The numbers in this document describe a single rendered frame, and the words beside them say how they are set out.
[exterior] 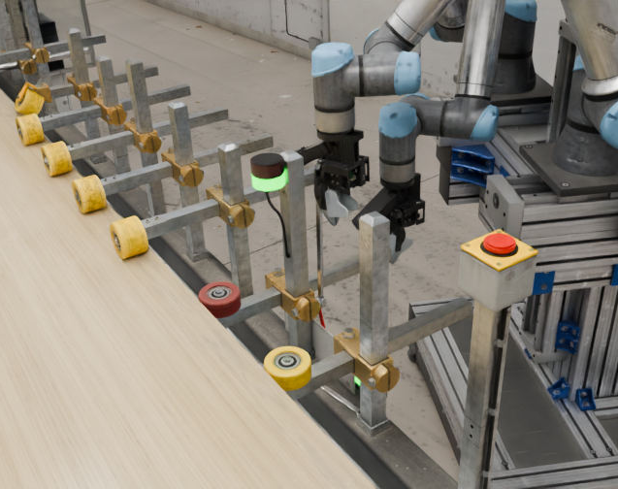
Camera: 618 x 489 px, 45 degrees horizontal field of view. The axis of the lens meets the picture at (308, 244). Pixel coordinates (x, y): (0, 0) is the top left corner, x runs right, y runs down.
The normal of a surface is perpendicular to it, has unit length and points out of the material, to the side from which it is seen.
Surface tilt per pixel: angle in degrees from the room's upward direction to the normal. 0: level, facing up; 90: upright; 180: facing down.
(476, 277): 90
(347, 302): 0
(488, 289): 90
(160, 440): 0
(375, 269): 90
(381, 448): 0
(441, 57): 90
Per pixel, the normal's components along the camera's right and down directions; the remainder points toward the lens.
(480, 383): -0.84, 0.31
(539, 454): -0.04, -0.86
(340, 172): -0.59, 0.44
